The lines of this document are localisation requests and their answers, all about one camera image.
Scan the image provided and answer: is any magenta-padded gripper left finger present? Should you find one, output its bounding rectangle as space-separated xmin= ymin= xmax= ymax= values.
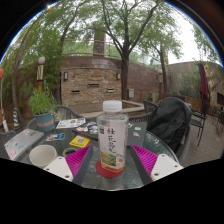
xmin=43 ymin=144 xmax=95 ymax=187

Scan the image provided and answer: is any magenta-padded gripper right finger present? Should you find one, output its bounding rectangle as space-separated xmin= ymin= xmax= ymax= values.
xmin=128 ymin=143 xmax=184 ymax=186

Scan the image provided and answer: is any clear plastic drink bottle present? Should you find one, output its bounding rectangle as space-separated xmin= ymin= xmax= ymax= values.
xmin=96 ymin=100 xmax=129 ymax=175

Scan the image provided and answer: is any white ceramic mug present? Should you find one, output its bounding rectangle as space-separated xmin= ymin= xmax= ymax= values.
xmin=28 ymin=144 xmax=58 ymax=169

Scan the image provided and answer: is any grey wicker patio chair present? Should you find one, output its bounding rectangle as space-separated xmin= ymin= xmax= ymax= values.
xmin=143 ymin=99 xmax=194 ymax=164
xmin=54 ymin=105 xmax=84 ymax=122

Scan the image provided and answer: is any blue printed card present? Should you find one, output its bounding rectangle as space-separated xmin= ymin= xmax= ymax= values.
xmin=45 ymin=132 xmax=66 ymax=142

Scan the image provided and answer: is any yellow card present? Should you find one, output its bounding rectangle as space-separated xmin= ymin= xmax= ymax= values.
xmin=69 ymin=135 xmax=91 ymax=149

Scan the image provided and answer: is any dark laptop with stickers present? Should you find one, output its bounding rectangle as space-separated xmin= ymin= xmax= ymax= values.
xmin=72 ymin=120 xmax=148 ymax=148

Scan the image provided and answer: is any flat round red coaster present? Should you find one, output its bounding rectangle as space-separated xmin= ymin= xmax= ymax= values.
xmin=95 ymin=159 xmax=126 ymax=178

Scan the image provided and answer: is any grey laptop with stickers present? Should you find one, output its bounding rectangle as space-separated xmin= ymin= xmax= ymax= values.
xmin=3 ymin=128 xmax=45 ymax=162

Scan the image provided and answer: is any black backpack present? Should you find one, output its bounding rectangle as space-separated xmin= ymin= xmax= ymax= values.
xmin=146 ymin=96 xmax=193 ymax=153

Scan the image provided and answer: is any white printed leaflet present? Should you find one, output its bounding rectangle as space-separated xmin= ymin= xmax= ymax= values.
xmin=55 ymin=117 xmax=87 ymax=130

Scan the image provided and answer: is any black metal chair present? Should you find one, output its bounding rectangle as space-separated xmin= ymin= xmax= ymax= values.
xmin=191 ymin=108 xmax=209 ymax=148

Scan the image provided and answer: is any green plant in blue pot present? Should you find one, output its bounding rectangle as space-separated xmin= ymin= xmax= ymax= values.
xmin=27 ymin=88 xmax=58 ymax=132

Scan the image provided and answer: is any blue yellow striped cone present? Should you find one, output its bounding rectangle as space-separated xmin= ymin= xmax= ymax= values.
xmin=12 ymin=107 xmax=21 ymax=128

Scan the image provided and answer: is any leaning pale-trunk tree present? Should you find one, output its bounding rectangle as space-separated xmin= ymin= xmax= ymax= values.
xmin=6 ymin=3 xmax=84 ymax=129

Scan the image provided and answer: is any closed maroon patio umbrella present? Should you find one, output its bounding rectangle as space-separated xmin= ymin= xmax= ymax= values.
xmin=198 ymin=60 xmax=210 ymax=108

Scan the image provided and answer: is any dark-trunk tree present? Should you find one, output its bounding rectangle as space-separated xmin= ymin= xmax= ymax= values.
xmin=99 ymin=0 xmax=181 ymax=101

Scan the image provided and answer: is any wooden lamp post, globe light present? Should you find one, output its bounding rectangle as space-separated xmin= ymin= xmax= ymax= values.
xmin=35 ymin=56 xmax=46 ymax=93

